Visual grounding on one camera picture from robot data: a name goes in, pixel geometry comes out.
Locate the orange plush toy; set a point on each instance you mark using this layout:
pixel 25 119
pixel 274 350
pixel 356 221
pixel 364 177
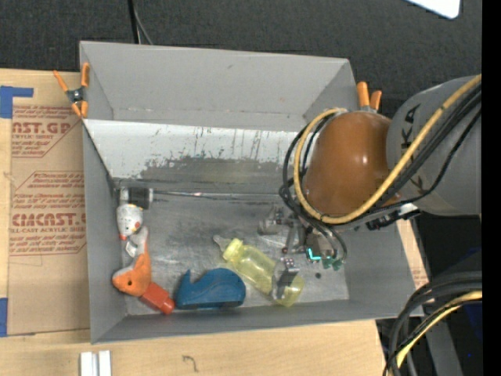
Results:
pixel 135 278

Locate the white toy figure, orange spots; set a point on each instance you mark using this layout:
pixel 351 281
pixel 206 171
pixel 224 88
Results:
pixel 128 218

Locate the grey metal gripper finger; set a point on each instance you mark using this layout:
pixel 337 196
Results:
pixel 274 221
pixel 289 276

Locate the red plastic block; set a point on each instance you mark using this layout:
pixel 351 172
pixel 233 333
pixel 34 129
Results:
pixel 158 298

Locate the brown cardboard board, red print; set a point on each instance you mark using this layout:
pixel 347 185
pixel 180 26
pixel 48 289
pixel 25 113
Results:
pixel 47 280

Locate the black cylinder on white bracket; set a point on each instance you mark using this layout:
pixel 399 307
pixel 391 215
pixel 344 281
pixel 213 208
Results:
pixel 381 222

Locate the clear yellow baby bottle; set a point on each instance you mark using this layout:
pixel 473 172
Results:
pixel 254 262

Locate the grey metal bin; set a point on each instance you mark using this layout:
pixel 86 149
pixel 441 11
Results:
pixel 219 92

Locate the blue toy whale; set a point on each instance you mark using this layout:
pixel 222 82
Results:
pixel 213 290

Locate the small dark grey cube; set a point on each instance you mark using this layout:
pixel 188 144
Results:
pixel 139 197

